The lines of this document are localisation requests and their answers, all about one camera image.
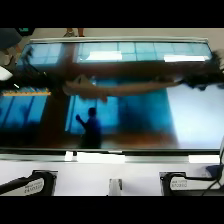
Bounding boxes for person's legs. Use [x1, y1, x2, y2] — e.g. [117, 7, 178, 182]
[62, 28, 86, 38]

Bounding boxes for black cable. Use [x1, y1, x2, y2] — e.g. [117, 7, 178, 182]
[201, 166, 224, 197]

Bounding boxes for silver frame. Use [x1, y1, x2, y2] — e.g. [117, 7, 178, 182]
[0, 35, 224, 197]

